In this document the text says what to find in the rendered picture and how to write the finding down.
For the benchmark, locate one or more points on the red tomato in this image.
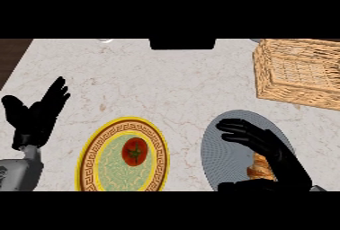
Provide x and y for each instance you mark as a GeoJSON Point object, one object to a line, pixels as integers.
{"type": "Point", "coordinates": [134, 152]}

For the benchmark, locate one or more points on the grey oval placemat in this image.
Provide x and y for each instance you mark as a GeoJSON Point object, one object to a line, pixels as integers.
{"type": "Point", "coordinates": [228, 149]}

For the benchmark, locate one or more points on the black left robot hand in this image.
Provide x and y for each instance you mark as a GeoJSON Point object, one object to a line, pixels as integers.
{"type": "Point", "coordinates": [38, 115]}

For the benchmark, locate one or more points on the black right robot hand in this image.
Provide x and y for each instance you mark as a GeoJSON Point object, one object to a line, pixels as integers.
{"type": "Point", "coordinates": [274, 152]}

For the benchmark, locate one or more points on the pale round object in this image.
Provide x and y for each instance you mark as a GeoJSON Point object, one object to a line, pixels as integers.
{"type": "Point", "coordinates": [106, 40]}

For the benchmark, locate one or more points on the golden croissant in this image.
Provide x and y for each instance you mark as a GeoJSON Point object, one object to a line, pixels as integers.
{"type": "Point", "coordinates": [259, 169]}

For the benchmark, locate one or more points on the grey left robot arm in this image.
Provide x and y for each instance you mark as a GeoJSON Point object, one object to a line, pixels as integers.
{"type": "Point", "coordinates": [20, 170]}

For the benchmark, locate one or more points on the black appliance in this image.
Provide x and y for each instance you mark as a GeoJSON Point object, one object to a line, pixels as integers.
{"type": "Point", "coordinates": [183, 43]}

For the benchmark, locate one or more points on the wicker basket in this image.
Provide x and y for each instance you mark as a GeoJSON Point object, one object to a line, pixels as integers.
{"type": "Point", "coordinates": [301, 72]}

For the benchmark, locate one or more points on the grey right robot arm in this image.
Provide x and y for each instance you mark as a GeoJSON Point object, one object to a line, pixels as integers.
{"type": "Point", "coordinates": [319, 188]}

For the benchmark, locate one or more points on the yellow patterned plate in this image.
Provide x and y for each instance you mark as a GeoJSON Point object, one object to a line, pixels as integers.
{"type": "Point", "coordinates": [123, 155]}

